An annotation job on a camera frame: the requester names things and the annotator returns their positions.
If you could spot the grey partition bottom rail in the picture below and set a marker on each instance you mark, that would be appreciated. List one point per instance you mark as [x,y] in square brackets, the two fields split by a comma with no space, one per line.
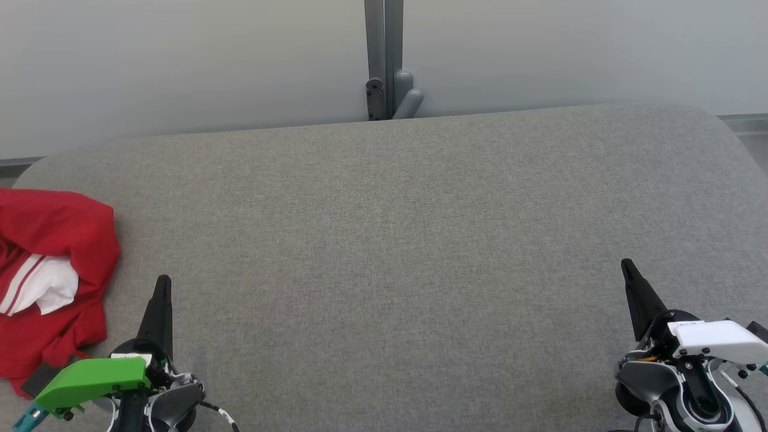
[747,123]
[21,163]

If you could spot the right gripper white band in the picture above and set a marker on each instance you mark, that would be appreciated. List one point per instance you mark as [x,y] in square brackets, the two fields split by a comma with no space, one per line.
[720,339]

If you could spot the red white numbered jersey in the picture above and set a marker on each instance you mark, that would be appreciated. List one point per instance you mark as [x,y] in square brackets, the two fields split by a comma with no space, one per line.
[60,228]

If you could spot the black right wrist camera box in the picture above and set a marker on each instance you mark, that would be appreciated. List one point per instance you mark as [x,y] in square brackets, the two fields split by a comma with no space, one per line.
[759,331]

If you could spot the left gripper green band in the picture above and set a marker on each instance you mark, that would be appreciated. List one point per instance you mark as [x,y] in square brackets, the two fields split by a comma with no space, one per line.
[90,378]

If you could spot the grey metal partition post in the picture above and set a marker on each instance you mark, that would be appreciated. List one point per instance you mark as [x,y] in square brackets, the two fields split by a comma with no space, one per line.
[384,48]

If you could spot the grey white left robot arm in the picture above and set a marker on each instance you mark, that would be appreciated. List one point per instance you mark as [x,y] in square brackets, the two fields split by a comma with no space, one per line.
[174,402]

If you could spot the black hinge plate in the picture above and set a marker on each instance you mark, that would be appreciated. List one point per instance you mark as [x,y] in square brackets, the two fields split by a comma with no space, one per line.
[375,99]

